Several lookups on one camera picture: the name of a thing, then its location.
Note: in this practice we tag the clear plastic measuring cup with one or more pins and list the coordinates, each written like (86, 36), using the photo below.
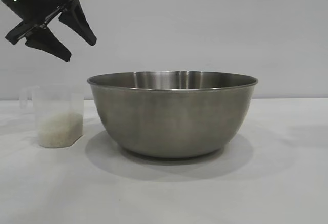
(56, 101)

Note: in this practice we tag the white rice grains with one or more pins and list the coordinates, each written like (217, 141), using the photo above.
(59, 131)

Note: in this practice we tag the stainless steel mixing bowl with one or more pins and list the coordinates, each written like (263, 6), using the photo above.
(169, 121)

